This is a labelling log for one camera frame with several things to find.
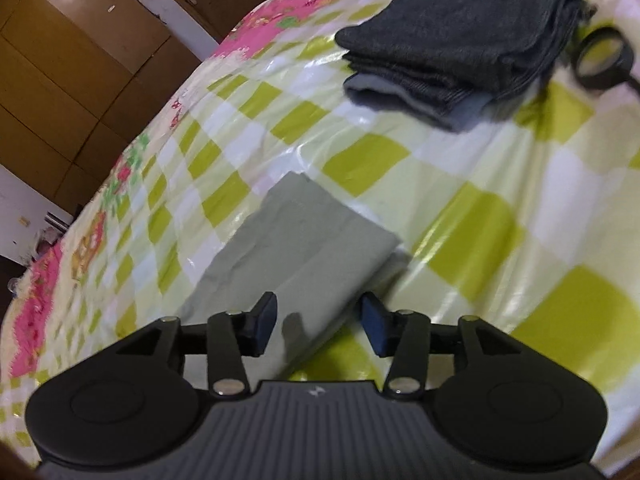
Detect light grey pants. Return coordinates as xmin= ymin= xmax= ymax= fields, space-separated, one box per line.
xmin=177 ymin=171 xmax=412 ymax=382

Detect wooden wardrobe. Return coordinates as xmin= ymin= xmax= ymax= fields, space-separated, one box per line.
xmin=0 ymin=0 xmax=297 ymax=222

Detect black ring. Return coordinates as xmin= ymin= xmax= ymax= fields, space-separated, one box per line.
xmin=570 ymin=27 xmax=640 ymax=93

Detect green checkered bed sheet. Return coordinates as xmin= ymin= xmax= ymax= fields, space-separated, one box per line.
xmin=0 ymin=0 xmax=640 ymax=479

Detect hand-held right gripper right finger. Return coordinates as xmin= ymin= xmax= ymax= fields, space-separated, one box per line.
xmin=359 ymin=291 xmax=522 ymax=404

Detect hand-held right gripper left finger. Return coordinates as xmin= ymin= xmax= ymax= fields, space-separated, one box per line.
xmin=120 ymin=292 xmax=279 ymax=402

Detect dark grey folded pants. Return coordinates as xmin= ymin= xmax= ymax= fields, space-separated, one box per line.
xmin=334 ymin=0 xmax=599 ymax=134

